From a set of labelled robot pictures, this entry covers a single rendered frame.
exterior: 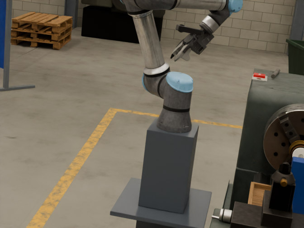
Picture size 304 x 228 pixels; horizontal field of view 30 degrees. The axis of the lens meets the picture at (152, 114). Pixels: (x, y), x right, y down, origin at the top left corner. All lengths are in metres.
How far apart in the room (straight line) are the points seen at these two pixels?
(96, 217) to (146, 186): 1.59
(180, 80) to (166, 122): 0.19
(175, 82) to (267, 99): 0.52
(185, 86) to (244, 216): 0.63
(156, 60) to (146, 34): 0.13
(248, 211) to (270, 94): 0.77
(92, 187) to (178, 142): 2.18
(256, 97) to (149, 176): 0.64
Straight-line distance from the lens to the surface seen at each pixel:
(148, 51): 2.41
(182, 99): 2.37
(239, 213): 2.06
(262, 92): 2.69
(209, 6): 2.39
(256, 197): 2.43
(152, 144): 2.39
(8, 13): 6.86
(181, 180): 2.43
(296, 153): 2.42
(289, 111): 2.53
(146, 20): 2.36
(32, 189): 4.39
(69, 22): 10.81
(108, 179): 4.65
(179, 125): 2.39
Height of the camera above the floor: 1.83
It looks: 16 degrees down
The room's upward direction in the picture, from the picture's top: 7 degrees clockwise
